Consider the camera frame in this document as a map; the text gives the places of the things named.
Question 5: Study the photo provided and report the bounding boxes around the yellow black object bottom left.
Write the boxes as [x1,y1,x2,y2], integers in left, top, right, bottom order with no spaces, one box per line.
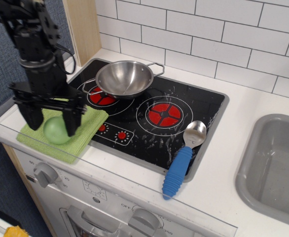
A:
[0,226,30,237]

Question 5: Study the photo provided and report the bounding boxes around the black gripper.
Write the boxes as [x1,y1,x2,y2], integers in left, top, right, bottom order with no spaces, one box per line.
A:
[9,61,86,137]

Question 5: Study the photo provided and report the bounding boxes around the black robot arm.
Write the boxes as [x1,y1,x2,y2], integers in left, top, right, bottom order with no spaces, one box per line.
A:
[0,0,86,137]

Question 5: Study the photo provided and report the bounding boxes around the clear acrylic front guard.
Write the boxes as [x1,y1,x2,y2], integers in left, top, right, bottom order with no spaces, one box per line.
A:
[0,119,237,237]

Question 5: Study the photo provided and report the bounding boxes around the grey right oven knob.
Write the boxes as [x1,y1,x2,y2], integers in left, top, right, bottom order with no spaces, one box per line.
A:
[128,208,160,237]

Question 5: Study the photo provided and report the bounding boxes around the light wooden side post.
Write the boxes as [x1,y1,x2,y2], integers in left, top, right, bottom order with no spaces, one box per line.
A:
[63,0,102,67]

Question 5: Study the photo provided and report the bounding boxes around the stainless steel bowl pan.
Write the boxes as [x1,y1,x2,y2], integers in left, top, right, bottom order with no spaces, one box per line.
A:
[82,60,165,99]

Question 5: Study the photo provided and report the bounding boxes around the green folded microfiber cloth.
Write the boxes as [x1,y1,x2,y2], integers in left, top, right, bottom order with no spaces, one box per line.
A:
[16,106,108,164]

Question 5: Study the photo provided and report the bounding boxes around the black toy stovetop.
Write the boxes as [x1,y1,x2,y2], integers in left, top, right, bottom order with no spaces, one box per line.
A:
[69,59,229,182]

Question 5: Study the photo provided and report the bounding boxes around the grey oven knob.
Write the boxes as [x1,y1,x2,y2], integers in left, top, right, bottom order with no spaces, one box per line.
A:
[34,162,58,188]
[128,208,160,237]

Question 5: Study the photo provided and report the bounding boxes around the grey oven door handle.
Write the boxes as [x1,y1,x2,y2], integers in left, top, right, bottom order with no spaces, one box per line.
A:
[66,205,129,237]

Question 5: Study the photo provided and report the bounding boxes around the grey sink basin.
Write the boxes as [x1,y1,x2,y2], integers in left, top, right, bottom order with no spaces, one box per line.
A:
[235,114,289,224]

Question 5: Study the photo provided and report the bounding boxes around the blue handled metal spoon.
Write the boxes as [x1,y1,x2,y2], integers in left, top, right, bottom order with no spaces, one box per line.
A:
[162,120,207,200]

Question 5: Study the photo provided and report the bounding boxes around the green round toy fruit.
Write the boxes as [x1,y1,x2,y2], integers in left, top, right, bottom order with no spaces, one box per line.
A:
[43,116,71,145]

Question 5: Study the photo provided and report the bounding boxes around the grey left oven knob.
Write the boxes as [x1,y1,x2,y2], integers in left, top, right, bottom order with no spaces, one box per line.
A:
[34,162,58,188]

